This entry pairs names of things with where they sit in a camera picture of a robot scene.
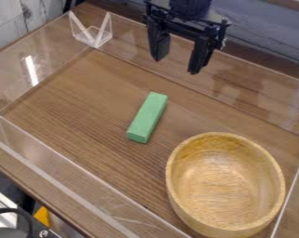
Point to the green rectangular block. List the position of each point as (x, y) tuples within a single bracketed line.
[(146, 117)]

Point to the yellow black device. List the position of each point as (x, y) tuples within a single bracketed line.
[(34, 225)]

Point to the brown wooden bowl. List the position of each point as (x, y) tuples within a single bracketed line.
[(225, 185)]

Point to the clear acrylic corner bracket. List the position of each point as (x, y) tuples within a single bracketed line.
[(91, 36)]

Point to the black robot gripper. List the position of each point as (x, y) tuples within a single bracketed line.
[(193, 20)]

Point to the clear acrylic enclosure wall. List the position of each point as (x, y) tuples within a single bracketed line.
[(67, 100)]

